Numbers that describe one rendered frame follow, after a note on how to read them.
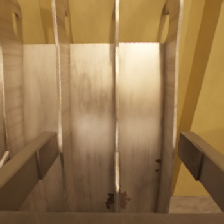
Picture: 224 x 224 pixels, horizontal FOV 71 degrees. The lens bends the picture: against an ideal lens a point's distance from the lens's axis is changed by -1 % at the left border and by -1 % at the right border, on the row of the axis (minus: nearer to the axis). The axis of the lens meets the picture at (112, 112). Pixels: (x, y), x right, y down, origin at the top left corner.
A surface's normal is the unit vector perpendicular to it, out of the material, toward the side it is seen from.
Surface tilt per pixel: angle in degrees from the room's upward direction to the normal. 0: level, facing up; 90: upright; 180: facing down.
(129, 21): 90
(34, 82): 64
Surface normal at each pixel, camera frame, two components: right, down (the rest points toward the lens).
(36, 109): -0.02, 0.10
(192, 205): -0.02, 0.47
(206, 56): -0.95, 0.15
